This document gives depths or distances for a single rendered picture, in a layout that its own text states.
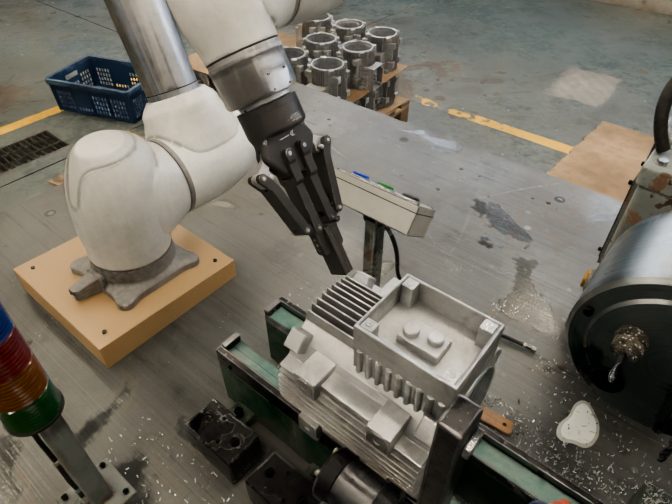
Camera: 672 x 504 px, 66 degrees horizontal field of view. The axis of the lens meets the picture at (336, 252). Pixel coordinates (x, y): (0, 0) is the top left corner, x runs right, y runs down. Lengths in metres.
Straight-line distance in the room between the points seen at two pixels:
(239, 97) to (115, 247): 0.45
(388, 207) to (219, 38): 0.37
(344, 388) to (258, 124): 0.31
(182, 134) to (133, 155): 0.12
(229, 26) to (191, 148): 0.44
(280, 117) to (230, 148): 0.45
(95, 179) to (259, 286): 0.37
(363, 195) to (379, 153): 0.64
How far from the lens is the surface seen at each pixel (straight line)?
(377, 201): 0.82
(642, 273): 0.69
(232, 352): 0.81
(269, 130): 0.60
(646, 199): 0.88
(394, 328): 0.57
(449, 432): 0.36
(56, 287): 1.10
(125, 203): 0.91
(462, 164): 1.45
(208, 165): 1.00
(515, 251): 1.19
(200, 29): 0.60
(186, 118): 1.00
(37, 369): 0.64
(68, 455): 0.75
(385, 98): 3.14
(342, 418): 0.60
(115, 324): 0.99
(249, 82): 0.59
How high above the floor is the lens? 1.55
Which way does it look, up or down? 42 degrees down
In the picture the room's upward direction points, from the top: straight up
